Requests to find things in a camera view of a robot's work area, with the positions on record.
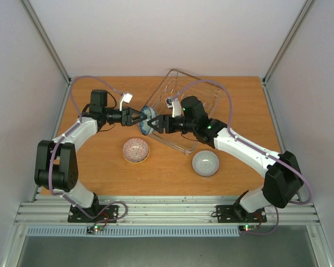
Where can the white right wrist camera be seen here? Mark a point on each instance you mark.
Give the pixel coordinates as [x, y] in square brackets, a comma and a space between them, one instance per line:
[174, 105]

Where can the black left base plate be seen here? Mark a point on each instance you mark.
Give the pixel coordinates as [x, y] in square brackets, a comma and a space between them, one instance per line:
[75, 215]

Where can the right aluminium corner post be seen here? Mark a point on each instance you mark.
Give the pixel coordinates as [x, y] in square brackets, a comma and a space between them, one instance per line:
[291, 34]

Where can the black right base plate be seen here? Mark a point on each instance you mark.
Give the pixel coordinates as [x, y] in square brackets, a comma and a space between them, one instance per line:
[226, 214]

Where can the green circuit board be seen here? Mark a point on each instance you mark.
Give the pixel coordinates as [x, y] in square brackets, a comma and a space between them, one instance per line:
[248, 228]
[94, 229]

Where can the pink patterned bowl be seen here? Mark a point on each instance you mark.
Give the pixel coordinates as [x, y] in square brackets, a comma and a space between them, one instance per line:
[135, 150]

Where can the aluminium corner post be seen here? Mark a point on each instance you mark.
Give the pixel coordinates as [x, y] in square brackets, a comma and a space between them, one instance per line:
[33, 16]
[291, 34]

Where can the grey slotted cable duct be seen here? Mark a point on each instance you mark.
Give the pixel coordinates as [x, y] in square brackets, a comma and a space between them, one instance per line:
[134, 231]

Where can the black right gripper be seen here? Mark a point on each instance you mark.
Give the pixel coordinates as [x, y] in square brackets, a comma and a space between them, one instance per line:
[166, 124]

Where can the left aluminium corner post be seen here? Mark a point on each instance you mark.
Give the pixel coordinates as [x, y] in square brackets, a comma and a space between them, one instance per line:
[33, 16]

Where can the right green circuit board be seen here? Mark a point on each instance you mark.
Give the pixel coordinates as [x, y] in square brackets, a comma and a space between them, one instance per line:
[248, 228]

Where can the chrome wire dish rack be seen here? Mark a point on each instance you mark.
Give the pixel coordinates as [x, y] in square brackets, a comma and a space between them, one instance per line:
[174, 81]

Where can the grey patterned bowl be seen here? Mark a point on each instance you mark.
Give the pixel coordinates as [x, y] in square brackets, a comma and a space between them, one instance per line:
[205, 163]

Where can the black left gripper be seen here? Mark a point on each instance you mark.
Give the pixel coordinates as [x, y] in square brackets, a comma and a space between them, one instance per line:
[126, 112]

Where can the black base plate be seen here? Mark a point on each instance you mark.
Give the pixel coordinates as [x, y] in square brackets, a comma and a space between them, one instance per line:
[75, 215]
[226, 214]

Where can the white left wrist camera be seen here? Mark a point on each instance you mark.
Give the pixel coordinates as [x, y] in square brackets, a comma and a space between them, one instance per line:
[125, 98]

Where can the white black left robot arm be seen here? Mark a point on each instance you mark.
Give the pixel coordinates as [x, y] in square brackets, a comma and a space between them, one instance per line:
[56, 166]

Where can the left green circuit board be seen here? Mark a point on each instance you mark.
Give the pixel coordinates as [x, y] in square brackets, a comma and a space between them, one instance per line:
[94, 229]

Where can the blue floral white bowl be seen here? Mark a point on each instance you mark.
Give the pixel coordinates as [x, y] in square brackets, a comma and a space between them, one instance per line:
[150, 114]

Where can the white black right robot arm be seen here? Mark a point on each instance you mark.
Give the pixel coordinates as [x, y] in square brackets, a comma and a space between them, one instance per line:
[281, 173]

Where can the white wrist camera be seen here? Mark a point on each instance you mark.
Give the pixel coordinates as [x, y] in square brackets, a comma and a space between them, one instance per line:
[125, 98]
[174, 105]

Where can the aluminium rail frame front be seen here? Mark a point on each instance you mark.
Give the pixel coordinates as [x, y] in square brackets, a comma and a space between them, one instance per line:
[159, 210]

